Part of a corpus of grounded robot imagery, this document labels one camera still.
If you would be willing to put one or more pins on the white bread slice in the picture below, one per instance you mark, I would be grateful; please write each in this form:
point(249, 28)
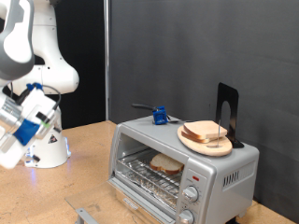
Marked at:
point(204, 128)
point(166, 163)
point(191, 138)

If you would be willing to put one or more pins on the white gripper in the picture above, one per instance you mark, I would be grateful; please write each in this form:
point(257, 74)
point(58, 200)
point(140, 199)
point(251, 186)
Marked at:
point(9, 152)

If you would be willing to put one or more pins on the silver oven knob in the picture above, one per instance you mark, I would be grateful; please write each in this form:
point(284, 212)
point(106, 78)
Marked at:
point(190, 193)
point(186, 216)

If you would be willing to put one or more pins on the silver toaster oven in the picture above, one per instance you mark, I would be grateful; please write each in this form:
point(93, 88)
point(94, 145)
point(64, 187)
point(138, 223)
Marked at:
point(205, 168)

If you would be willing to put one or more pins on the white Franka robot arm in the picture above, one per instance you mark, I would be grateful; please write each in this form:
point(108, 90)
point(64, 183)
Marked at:
point(53, 71)

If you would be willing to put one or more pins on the round wooden board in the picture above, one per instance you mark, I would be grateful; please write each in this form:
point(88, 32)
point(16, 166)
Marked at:
point(208, 148)

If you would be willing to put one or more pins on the metal spatula with blue block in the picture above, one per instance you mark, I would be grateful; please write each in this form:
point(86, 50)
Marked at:
point(160, 116)

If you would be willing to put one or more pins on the crumpled aluminium foil sheet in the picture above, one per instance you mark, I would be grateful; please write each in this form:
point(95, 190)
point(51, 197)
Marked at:
point(149, 190)

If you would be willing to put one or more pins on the black metal bookend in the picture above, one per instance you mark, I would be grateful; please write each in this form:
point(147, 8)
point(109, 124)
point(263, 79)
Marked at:
point(222, 99)

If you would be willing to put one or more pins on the white wrist camera blue mount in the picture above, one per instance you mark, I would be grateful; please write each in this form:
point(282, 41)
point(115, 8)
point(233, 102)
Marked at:
point(26, 132)

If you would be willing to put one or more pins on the vertical metal pole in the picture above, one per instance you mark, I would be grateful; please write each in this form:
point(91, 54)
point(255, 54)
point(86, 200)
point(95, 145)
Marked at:
point(107, 62)

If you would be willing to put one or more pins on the metal oven rack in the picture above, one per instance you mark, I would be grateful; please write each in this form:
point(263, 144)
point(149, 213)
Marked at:
point(146, 177)

